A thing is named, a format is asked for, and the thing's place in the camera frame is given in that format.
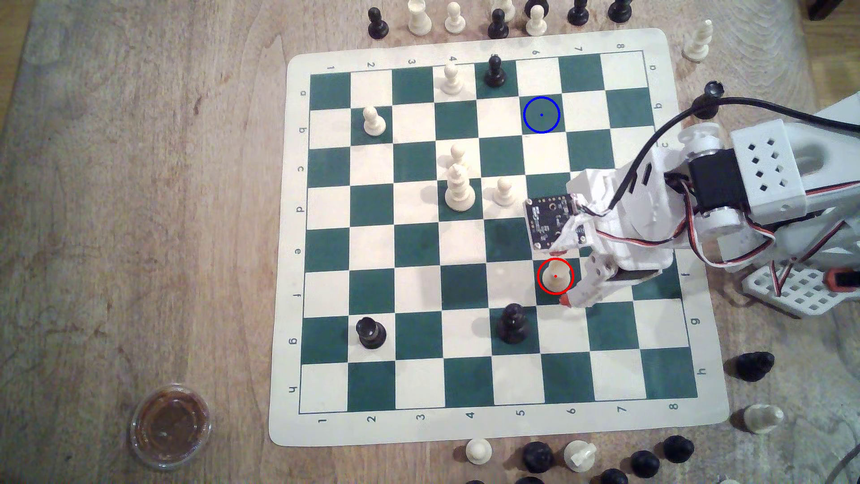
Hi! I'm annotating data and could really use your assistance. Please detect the red white black servo wires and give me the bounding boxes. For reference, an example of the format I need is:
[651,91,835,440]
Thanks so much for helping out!
[581,171,860,270]

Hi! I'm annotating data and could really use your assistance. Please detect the dark brown object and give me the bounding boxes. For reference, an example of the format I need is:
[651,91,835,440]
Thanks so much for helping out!
[808,0,860,21]

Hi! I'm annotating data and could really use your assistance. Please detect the black camera circuit board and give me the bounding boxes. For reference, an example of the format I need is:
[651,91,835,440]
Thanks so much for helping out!
[524,194,580,251]

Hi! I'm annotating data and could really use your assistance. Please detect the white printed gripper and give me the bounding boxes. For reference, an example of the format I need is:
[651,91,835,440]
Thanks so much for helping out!
[537,144,696,311]

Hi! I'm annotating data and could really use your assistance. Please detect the white chess knight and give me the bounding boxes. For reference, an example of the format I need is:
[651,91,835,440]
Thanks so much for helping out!
[563,440,598,473]

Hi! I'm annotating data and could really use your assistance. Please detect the black camera cable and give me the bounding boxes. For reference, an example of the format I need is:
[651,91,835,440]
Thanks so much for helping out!
[601,94,817,212]

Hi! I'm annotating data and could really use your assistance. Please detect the thin grey cable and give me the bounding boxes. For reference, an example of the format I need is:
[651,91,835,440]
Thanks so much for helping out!
[830,447,860,484]

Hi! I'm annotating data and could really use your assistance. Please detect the white chess bishop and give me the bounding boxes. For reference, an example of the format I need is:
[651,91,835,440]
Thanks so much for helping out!
[445,161,477,213]
[682,19,714,63]

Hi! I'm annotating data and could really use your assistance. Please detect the black chess rook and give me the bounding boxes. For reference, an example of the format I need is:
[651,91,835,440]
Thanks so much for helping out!
[356,317,388,350]

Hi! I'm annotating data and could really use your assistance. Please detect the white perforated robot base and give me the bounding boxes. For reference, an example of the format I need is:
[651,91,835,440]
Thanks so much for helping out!
[742,259,860,317]

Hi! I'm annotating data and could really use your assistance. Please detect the white chess rook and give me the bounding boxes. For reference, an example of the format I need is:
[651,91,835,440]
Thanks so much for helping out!
[742,403,785,434]
[406,0,433,37]

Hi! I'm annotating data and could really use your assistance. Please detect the green white chess mat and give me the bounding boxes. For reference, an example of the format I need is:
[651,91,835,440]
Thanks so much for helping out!
[267,27,732,448]

